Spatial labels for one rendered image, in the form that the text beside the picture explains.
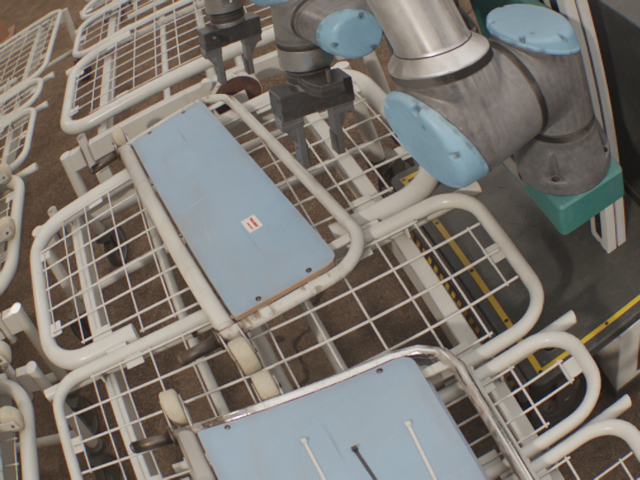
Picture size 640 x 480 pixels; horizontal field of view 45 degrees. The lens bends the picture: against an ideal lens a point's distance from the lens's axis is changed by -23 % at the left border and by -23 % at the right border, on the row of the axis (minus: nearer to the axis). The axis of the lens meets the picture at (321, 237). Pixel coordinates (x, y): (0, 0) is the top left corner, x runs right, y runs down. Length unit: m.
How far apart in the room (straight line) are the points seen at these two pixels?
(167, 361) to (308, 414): 1.04
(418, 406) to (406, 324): 0.88
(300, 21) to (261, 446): 0.64
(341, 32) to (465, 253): 0.61
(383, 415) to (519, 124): 0.44
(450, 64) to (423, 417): 0.48
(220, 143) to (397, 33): 0.87
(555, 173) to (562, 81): 0.18
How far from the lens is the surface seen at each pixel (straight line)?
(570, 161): 1.28
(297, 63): 1.47
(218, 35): 1.87
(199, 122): 2.01
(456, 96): 1.09
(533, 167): 1.30
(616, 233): 1.70
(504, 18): 1.23
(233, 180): 1.78
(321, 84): 1.45
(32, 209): 3.22
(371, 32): 1.34
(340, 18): 1.32
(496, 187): 1.89
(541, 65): 1.18
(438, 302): 1.52
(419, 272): 1.57
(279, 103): 1.50
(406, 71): 1.10
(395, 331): 2.12
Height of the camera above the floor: 1.54
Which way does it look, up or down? 40 degrees down
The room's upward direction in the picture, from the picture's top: 23 degrees counter-clockwise
